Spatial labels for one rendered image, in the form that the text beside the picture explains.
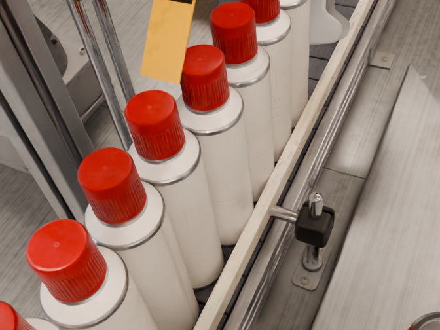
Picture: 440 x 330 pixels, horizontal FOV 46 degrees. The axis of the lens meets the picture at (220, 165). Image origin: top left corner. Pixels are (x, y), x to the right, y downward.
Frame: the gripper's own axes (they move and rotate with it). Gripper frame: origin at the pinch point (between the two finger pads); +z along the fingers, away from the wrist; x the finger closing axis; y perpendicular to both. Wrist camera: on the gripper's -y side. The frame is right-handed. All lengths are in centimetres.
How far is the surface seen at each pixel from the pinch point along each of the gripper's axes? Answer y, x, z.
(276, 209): 5.4, -14.6, 11.0
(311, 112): 4.4, -4.1, 4.5
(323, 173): 6.4, -0.4, 12.2
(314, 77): 1.8, 5.5, 3.1
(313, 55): 0.4, 8.9, 1.1
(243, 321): 6.0, -21.0, 19.0
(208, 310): 4.1, -24.4, 16.2
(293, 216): 7.1, -14.6, 11.1
